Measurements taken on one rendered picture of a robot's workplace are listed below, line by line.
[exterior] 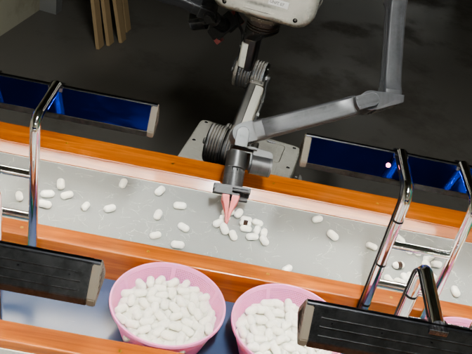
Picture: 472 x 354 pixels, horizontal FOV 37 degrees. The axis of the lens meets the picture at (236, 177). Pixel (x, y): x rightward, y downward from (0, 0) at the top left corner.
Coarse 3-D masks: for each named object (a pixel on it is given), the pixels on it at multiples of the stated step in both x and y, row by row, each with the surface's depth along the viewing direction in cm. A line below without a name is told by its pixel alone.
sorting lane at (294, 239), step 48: (96, 192) 195; (144, 192) 199; (192, 192) 203; (144, 240) 183; (192, 240) 186; (240, 240) 190; (288, 240) 193; (336, 240) 197; (432, 240) 205; (384, 288) 184
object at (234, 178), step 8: (232, 168) 195; (224, 176) 194; (232, 176) 193; (240, 176) 194; (216, 184) 192; (224, 184) 192; (232, 184) 192; (240, 184) 194; (240, 192) 196; (248, 192) 192
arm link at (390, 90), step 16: (384, 0) 212; (400, 0) 208; (384, 16) 211; (400, 16) 208; (384, 32) 209; (400, 32) 207; (384, 48) 207; (400, 48) 207; (384, 64) 206; (400, 64) 206; (384, 80) 205; (400, 80) 206; (384, 96) 203; (400, 96) 204; (368, 112) 206
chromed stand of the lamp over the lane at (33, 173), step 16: (48, 96) 158; (32, 128) 152; (32, 144) 154; (32, 160) 157; (16, 176) 160; (32, 176) 159; (32, 192) 162; (32, 208) 164; (32, 224) 167; (32, 240) 170
